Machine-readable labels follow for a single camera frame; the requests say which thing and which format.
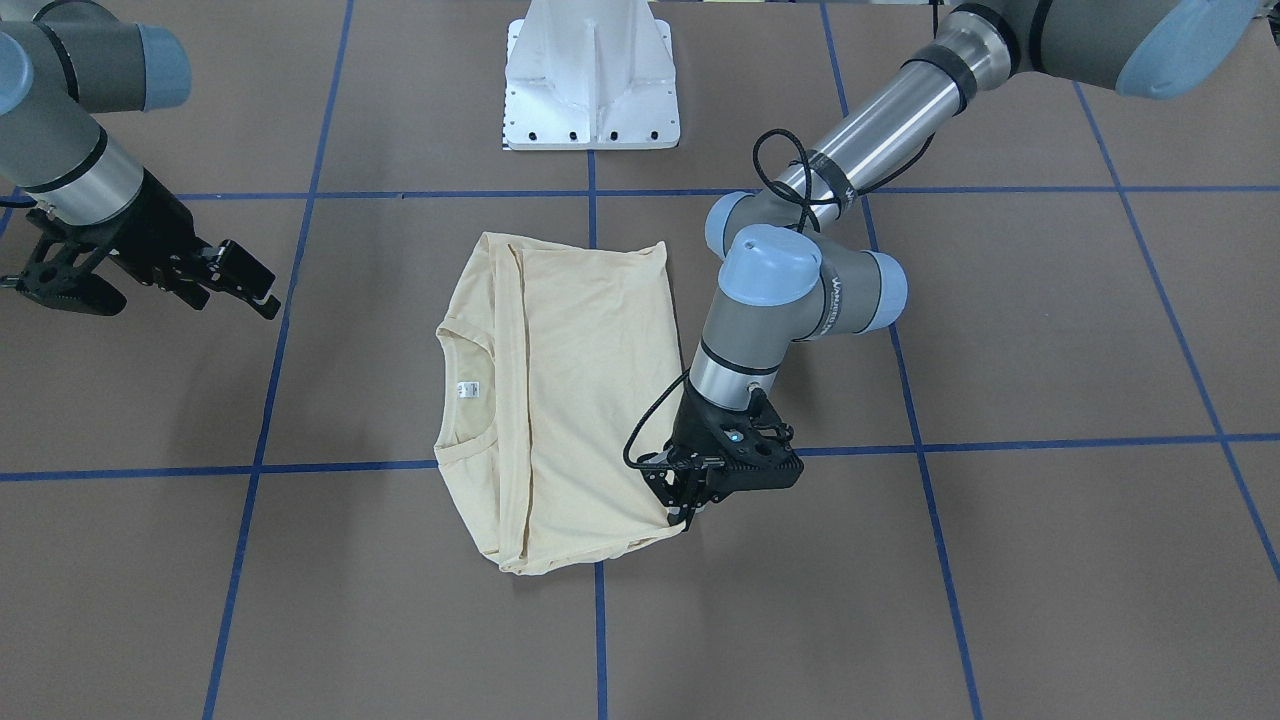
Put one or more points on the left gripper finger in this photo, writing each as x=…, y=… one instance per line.
x=681, y=512

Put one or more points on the beige long sleeve printed shirt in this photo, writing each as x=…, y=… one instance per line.
x=553, y=357

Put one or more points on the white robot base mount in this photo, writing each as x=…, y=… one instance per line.
x=590, y=75

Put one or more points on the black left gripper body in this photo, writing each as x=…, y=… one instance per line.
x=688, y=425

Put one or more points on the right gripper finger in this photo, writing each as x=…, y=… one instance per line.
x=238, y=272

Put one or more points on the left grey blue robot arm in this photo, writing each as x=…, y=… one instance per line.
x=783, y=281

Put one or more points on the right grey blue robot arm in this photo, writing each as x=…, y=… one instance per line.
x=62, y=64

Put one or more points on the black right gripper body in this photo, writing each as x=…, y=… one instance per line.
x=150, y=222

